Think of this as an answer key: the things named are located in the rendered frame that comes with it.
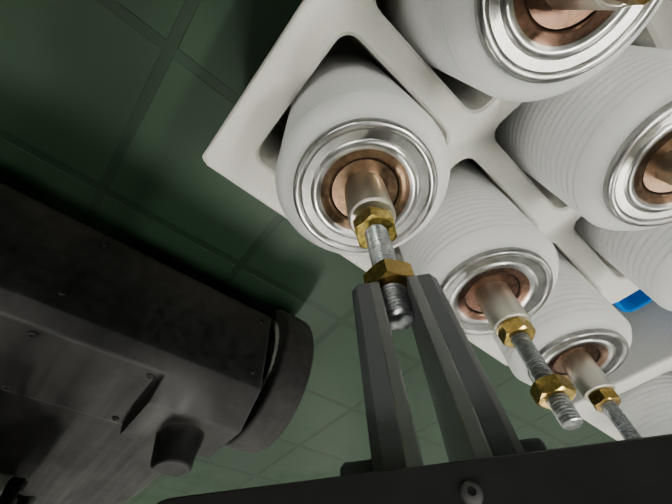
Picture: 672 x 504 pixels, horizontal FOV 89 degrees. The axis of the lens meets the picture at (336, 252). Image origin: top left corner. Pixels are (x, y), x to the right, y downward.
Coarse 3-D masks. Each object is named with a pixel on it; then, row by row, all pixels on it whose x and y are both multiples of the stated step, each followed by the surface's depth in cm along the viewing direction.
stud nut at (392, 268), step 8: (376, 264) 12; (384, 264) 12; (392, 264) 12; (400, 264) 12; (408, 264) 12; (368, 272) 12; (376, 272) 12; (384, 272) 11; (392, 272) 11; (400, 272) 11; (408, 272) 11; (368, 280) 12; (376, 280) 11; (384, 280) 11; (392, 280) 11; (400, 280) 11
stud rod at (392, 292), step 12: (372, 228) 14; (384, 228) 14; (372, 240) 14; (384, 240) 14; (372, 252) 13; (384, 252) 13; (372, 264) 13; (384, 288) 11; (396, 288) 11; (384, 300) 11; (396, 300) 11; (408, 300) 11; (396, 312) 10; (408, 312) 10; (396, 324) 11; (408, 324) 11
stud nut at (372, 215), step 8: (368, 208) 15; (376, 208) 15; (360, 216) 15; (368, 216) 14; (376, 216) 14; (384, 216) 14; (392, 216) 15; (360, 224) 14; (368, 224) 14; (384, 224) 15; (392, 224) 15; (360, 232) 15; (392, 232) 15; (360, 240) 15; (392, 240) 15
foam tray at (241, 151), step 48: (336, 0) 19; (288, 48) 20; (336, 48) 30; (384, 48) 21; (288, 96) 22; (432, 96) 22; (480, 96) 24; (240, 144) 23; (480, 144) 24; (528, 192) 27; (576, 240) 30; (624, 288) 33; (480, 336) 36
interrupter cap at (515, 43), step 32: (480, 0) 13; (512, 0) 13; (544, 0) 14; (480, 32) 14; (512, 32) 14; (544, 32) 14; (576, 32) 14; (608, 32) 14; (512, 64) 15; (544, 64) 15; (576, 64) 15
